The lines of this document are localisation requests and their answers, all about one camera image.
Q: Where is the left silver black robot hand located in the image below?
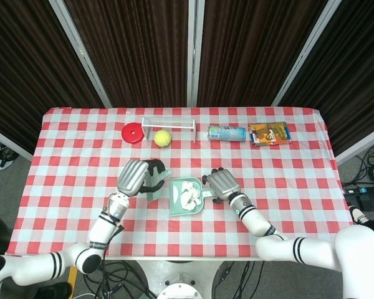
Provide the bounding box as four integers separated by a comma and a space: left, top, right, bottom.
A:
117, 158, 166, 197

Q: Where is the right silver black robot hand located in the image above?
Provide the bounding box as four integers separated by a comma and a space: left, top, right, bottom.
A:
201, 167, 242, 205

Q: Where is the green hand broom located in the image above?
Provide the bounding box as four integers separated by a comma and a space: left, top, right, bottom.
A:
145, 168, 173, 202

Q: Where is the green plastic dustpan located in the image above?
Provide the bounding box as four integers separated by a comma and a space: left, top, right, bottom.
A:
168, 176, 214, 217

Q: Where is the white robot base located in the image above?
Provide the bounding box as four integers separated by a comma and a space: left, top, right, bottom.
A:
157, 273, 204, 299

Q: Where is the red plastic disc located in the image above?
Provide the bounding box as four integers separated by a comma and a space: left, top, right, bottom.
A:
121, 123, 143, 145

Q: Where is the yellow tennis ball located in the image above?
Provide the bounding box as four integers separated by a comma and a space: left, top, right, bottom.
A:
153, 130, 172, 147

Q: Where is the blue green drink can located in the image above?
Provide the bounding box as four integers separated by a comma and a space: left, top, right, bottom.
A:
208, 125, 247, 142

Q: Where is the white mesh mini goal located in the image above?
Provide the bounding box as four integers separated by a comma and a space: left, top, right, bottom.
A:
141, 116, 196, 143

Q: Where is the red white checkered tablecloth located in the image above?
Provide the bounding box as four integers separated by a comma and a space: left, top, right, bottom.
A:
6, 107, 355, 259

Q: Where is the orange snack package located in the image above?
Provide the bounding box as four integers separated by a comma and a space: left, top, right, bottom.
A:
248, 121, 292, 146

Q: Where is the dark corrugated partition panel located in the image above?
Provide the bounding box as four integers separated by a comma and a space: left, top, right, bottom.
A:
279, 0, 374, 158
0, 0, 105, 155
198, 0, 330, 108
64, 0, 191, 108

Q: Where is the white black shoe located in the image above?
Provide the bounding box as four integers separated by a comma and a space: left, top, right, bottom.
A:
348, 205, 370, 224

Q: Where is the black power strip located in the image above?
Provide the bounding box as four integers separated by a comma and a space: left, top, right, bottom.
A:
342, 184, 374, 197

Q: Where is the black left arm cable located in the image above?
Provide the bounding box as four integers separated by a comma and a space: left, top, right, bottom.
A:
102, 214, 125, 250

